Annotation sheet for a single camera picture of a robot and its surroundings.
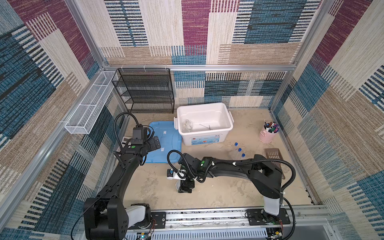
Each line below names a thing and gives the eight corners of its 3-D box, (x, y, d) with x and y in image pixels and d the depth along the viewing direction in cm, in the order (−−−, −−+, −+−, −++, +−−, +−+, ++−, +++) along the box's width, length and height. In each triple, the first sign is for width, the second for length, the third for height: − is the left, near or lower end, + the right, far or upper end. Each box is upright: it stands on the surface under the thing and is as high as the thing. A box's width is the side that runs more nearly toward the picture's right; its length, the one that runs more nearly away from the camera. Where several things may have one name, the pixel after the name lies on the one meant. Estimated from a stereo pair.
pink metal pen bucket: (259, 143, 103) (266, 132, 93) (256, 133, 109) (262, 121, 99) (273, 143, 103) (281, 132, 93) (269, 133, 109) (277, 121, 98)
